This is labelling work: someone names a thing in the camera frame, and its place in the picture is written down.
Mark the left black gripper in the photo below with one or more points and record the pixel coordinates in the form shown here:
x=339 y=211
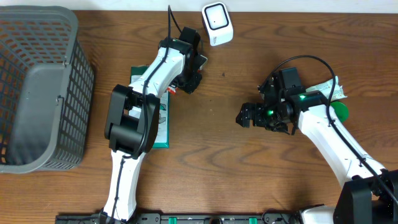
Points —
x=191 y=89

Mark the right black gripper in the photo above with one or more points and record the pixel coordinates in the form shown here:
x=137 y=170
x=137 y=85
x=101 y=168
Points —
x=258 y=119

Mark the red Nescafe stick sachet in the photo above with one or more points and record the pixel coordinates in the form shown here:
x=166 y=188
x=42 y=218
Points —
x=171 y=90

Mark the light blue tissue pack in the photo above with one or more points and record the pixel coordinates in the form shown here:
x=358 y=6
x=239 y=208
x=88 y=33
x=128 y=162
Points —
x=325 y=88

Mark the green 3M package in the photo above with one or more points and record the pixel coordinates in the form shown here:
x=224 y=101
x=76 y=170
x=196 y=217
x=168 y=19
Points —
x=162 y=139

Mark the green lid white jar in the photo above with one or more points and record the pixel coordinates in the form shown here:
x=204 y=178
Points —
x=341 y=110

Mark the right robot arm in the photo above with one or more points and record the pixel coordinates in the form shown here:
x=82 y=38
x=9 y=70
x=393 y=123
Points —
x=369 y=190

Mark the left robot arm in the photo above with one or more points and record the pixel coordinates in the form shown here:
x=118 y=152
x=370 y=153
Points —
x=133 y=119

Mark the white barcode scanner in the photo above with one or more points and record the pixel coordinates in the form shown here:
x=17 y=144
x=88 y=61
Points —
x=217 y=23

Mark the grey plastic shopping basket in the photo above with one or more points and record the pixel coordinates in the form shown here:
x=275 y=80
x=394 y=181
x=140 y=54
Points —
x=47 y=87

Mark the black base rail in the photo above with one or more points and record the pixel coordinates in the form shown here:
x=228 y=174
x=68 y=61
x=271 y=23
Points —
x=156 y=218

